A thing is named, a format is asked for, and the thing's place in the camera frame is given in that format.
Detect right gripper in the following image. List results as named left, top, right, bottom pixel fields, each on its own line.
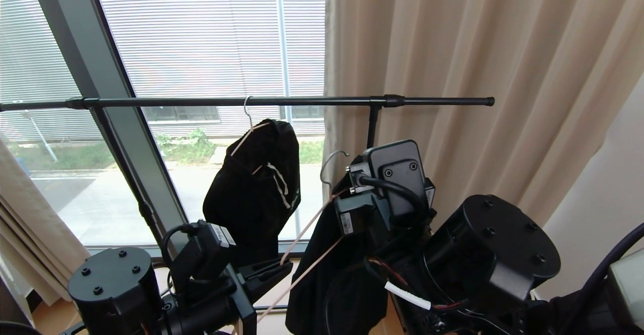
left=334, top=161, right=438, bottom=255

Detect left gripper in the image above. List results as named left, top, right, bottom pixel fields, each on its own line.
left=161, top=258, right=293, bottom=335

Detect black drawstring shorts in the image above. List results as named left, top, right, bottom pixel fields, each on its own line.
left=203, top=118, right=301, bottom=268

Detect window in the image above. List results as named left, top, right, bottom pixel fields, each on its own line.
left=0, top=0, right=330, bottom=255

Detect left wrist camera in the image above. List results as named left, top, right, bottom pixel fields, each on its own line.
left=161, top=219, right=237, bottom=288

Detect black garment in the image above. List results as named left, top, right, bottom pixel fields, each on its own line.
left=285, top=169, right=403, bottom=335

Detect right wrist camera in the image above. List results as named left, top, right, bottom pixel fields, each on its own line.
left=361, top=139, right=429, bottom=222

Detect beige curtain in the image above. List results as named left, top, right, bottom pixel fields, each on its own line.
left=322, top=0, right=644, bottom=300
left=0, top=139, right=91, bottom=306

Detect black clothes rack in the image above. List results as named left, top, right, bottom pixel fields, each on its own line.
left=0, top=95, right=496, bottom=310

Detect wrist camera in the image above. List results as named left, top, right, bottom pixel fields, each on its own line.
left=161, top=219, right=237, bottom=288
left=361, top=139, right=429, bottom=222

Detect pink clothes hanger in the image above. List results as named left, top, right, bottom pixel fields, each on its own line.
left=230, top=96, right=272, bottom=175
left=256, top=149, right=350, bottom=324

